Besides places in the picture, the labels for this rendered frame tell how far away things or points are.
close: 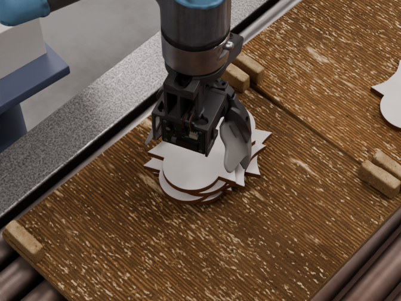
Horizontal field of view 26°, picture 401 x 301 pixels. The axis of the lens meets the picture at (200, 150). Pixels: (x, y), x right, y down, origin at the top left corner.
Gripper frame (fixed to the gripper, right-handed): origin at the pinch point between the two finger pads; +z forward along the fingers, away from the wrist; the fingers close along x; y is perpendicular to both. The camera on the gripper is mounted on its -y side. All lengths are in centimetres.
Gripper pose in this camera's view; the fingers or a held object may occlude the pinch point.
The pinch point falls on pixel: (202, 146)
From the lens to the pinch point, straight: 114.3
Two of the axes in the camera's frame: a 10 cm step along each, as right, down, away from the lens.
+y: -3.8, 7.5, -5.5
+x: 9.2, 3.1, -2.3
